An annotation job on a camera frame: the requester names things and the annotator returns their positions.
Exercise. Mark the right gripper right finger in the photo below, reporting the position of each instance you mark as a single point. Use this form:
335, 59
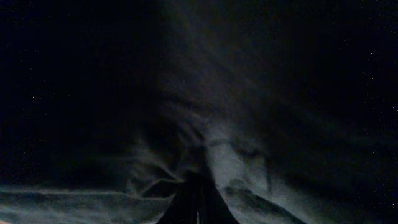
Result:
212, 208

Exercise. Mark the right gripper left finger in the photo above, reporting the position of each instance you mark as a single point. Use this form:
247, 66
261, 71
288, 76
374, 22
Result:
184, 207

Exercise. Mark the black shorts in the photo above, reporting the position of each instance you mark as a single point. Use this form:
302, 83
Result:
289, 107

